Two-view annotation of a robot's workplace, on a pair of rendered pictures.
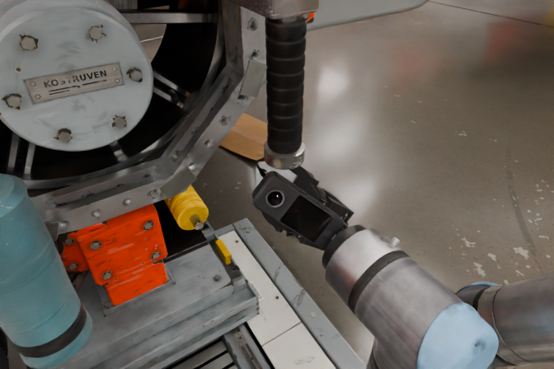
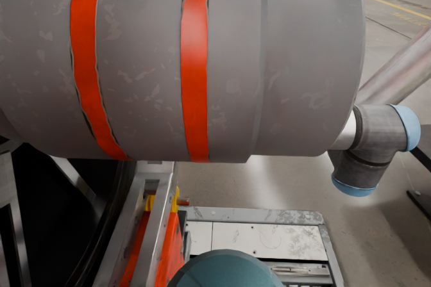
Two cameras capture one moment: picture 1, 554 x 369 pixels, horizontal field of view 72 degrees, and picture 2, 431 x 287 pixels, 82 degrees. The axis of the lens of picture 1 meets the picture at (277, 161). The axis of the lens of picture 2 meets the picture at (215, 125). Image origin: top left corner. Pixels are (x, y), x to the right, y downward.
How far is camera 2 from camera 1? 0.44 m
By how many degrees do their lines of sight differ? 44
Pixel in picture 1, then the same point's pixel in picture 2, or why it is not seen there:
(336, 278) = (342, 137)
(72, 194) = (116, 266)
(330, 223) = not seen: hidden behind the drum
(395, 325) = (388, 131)
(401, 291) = (378, 115)
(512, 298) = (366, 99)
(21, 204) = (255, 262)
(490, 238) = not seen: hidden behind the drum
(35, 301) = not seen: outside the picture
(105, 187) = (129, 231)
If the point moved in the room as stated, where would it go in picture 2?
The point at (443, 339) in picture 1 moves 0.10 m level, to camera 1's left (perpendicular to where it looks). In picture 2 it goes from (408, 118) to (405, 150)
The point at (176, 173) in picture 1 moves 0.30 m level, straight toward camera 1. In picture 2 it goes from (173, 169) to (377, 215)
